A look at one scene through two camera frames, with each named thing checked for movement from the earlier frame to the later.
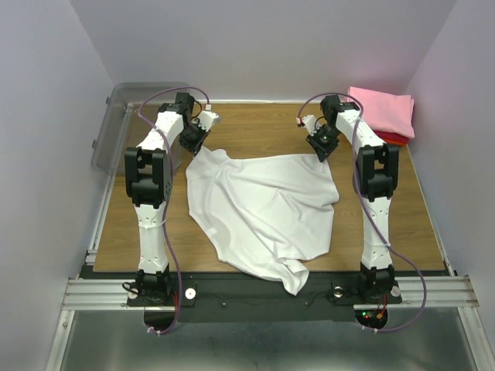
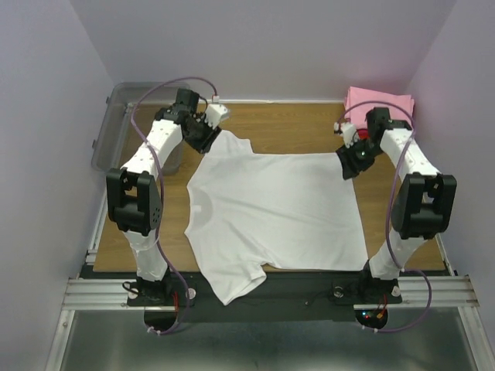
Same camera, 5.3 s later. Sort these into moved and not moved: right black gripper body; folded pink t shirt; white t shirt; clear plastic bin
Moved: white t shirt; right black gripper body
Not moved: folded pink t shirt; clear plastic bin
